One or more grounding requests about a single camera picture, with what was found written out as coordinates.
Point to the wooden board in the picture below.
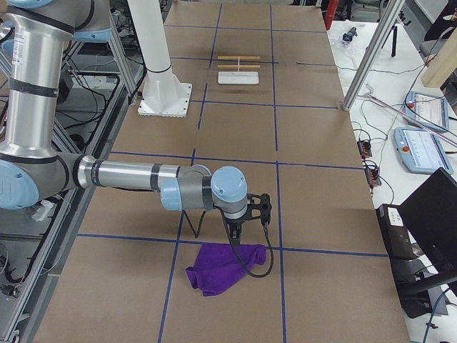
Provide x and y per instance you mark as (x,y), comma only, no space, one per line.
(442,66)

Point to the white rack base tray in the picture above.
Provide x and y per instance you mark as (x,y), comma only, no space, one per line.
(238,78)

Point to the black monitor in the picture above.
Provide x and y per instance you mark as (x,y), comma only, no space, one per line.
(429,214)

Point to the wooden rack bar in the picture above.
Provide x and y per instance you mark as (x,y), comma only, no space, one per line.
(242,66)
(243,58)

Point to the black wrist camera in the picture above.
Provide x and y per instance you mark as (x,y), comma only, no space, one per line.
(258,207)

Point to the aluminium frame post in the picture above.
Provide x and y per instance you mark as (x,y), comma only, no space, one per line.
(380,35)

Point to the near orange connector block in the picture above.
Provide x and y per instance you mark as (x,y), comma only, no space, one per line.
(372,172)

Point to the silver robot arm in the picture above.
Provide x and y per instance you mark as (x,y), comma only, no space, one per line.
(32,170)

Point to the blue black tool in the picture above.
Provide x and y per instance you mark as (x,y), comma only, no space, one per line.
(350,35)

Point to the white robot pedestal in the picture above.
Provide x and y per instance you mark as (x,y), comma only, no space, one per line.
(163,94)

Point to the far orange connector block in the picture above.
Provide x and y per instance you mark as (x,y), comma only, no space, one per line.
(364,147)

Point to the orange connector block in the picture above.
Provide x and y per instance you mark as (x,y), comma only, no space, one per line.
(372,172)
(364,147)

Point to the near teach pendant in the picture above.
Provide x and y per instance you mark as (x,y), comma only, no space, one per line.
(420,151)

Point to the upper wooden rack bar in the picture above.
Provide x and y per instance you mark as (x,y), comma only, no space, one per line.
(243,58)

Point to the lower wooden rack bar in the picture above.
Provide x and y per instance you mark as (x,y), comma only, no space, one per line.
(242,66)

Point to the teach pendant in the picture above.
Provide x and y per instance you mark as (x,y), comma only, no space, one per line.
(420,151)
(428,109)

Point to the far teach pendant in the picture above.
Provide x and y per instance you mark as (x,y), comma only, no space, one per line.
(428,109)

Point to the purple towel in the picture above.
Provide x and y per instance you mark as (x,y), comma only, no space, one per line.
(216,267)

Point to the black computer box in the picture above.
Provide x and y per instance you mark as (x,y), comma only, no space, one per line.
(407,268)

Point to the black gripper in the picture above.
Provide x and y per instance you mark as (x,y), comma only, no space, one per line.
(235,224)

